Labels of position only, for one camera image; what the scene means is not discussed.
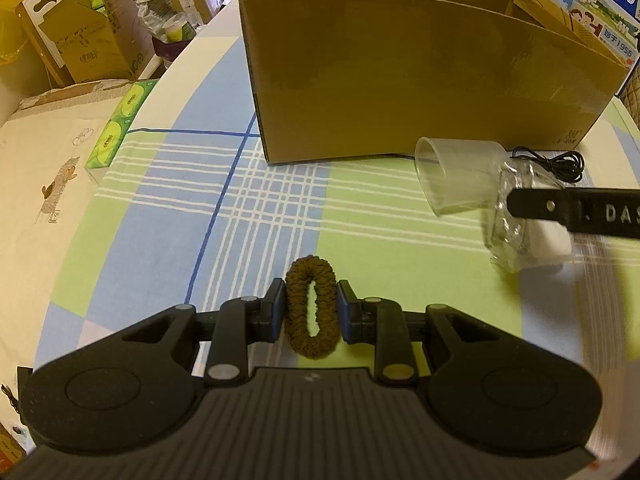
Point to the light blue milk carton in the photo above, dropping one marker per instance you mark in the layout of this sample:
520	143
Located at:
585	15

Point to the plastic-wrapped white item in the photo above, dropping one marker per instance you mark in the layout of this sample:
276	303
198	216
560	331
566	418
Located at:
547	247

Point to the clear plastic cup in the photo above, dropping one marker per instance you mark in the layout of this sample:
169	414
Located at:
452	175

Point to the green tissue pack bundle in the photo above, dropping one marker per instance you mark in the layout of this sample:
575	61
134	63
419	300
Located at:
112	135

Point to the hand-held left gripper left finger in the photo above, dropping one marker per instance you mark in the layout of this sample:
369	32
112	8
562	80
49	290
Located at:
276	312

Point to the beige quilted chair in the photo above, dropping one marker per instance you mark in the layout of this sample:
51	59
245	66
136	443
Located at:
634	107

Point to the checked tablecloth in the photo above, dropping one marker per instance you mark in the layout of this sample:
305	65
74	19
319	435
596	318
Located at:
400	260

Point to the beige embroidered cloth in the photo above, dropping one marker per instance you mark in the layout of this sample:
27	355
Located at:
40	260

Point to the yellow plastic bag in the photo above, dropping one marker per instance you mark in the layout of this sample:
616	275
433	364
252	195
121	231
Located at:
15	15

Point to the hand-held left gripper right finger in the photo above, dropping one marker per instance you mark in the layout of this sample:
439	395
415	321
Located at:
345	312

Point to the brown cardboard box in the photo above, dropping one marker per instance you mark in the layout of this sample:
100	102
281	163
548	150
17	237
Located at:
400	85

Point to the crumpled clear plastic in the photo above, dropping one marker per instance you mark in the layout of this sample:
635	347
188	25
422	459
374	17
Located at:
160	7

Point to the purple box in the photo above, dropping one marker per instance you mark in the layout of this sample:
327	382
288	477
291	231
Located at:
172	50

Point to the brown hair scrunchie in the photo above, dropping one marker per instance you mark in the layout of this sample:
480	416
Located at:
320	269

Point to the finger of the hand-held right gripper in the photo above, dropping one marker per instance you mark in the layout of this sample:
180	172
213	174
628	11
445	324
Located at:
540	205

